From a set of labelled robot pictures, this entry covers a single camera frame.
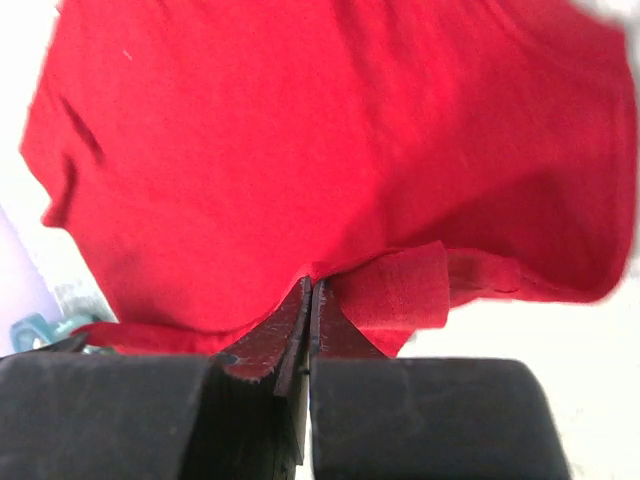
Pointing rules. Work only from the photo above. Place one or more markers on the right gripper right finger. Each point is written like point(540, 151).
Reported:
point(374, 417)

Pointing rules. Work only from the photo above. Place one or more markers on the teal plastic basket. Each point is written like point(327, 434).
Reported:
point(34, 331)

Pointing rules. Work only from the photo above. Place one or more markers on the red t shirt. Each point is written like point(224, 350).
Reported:
point(206, 155)

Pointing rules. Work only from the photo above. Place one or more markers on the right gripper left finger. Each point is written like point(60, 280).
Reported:
point(239, 414)

